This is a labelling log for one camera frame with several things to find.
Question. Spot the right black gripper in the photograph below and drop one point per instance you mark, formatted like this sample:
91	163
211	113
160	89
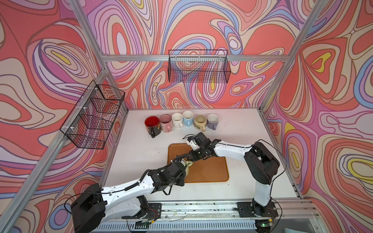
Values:
192	157

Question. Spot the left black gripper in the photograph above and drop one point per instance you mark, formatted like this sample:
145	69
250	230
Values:
182	179

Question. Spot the light green mug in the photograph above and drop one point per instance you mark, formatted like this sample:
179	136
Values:
187	165

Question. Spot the beige ceramic teapot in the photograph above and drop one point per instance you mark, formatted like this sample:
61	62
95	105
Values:
200	122

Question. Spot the purple mug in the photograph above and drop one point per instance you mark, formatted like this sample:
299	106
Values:
212	121

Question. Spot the light blue mug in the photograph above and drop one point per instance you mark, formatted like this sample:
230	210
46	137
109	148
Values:
188	117

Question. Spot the white cream mug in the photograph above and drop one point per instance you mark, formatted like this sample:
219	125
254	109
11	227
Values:
177	120

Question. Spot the pink floral mug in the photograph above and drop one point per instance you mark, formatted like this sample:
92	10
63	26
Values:
166	123

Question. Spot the black red mug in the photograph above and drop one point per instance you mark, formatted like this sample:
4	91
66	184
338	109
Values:
153	126

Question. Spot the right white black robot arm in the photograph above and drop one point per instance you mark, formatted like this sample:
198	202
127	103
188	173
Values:
262	164

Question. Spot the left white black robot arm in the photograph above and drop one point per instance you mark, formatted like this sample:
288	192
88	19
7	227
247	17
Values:
98	204

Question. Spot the orange brown serving tray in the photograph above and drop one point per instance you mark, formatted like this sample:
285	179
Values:
211	170

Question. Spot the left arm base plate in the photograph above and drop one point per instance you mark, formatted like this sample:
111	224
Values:
150	213

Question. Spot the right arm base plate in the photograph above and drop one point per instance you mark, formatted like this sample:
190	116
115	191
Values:
253	209

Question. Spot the back black wire basket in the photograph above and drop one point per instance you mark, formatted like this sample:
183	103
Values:
198	66

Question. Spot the black wire basket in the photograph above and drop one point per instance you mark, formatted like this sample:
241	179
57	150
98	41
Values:
97	110
198	66

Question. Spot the left black wire basket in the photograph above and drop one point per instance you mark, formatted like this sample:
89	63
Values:
97	110

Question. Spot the aluminium rail with vents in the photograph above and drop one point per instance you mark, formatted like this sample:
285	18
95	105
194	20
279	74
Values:
283	216

